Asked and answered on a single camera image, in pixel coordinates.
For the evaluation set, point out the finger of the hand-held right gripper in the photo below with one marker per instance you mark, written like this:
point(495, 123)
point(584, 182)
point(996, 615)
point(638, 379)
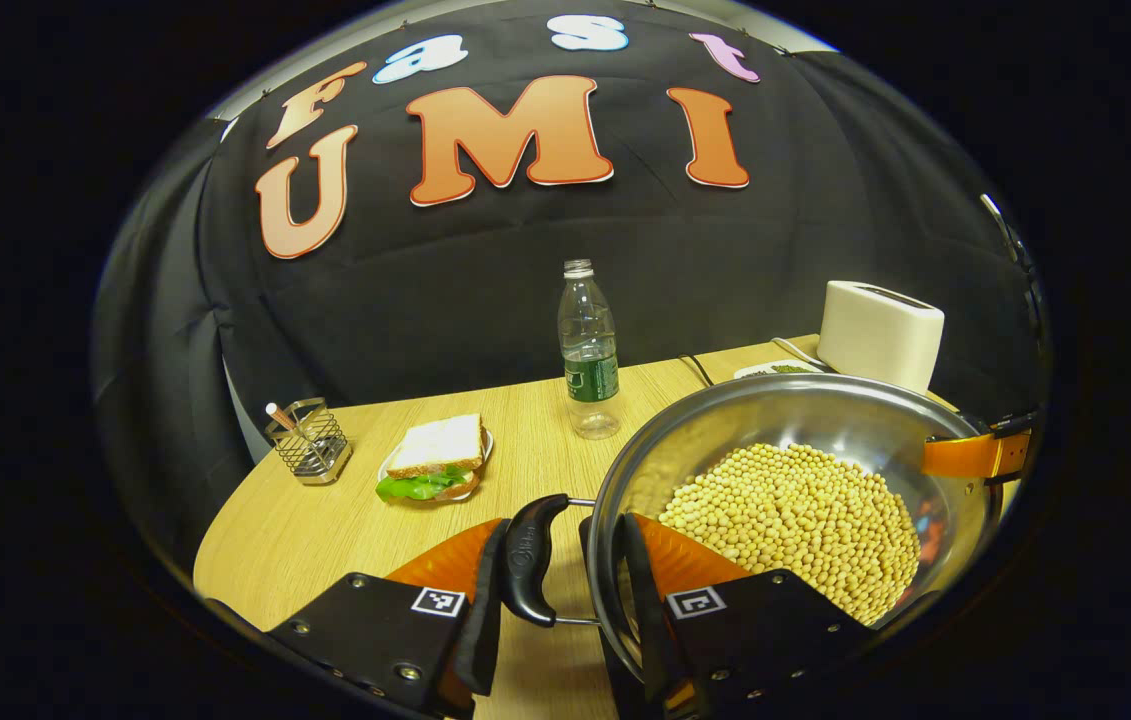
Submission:
point(965, 455)

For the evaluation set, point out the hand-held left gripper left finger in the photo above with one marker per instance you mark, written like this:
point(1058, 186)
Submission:
point(485, 620)

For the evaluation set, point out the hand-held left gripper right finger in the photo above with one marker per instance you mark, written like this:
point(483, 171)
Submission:
point(650, 620)

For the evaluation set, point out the white toaster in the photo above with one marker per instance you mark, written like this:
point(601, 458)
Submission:
point(880, 335)

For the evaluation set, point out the pile of yellow soybeans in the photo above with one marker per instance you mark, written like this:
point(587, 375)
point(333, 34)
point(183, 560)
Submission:
point(795, 520)

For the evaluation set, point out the sandwich with lettuce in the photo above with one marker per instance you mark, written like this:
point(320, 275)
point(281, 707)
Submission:
point(435, 450)

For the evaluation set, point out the white divided dish of beans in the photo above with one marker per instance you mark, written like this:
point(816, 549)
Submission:
point(775, 370)

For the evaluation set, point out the clear plastic water bottle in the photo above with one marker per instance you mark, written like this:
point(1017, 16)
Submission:
point(590, 360)

